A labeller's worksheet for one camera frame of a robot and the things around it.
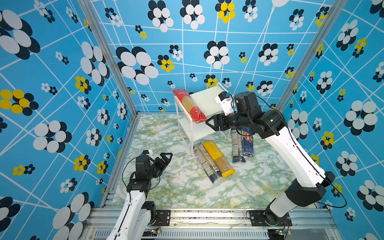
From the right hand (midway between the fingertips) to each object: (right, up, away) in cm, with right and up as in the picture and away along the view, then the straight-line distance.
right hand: (212, 119), depth 65 cm
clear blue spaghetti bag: (0, -26, +23) cm, 35 cm away
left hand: (-21, -20, +16) cm, 34 cm away
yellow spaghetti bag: (+10, -28, +23) cm, 38 cm away
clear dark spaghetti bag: (+20, -16, +32) cm, 41 cm away
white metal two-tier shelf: (-2, +12, +17) cm, 21 cm away
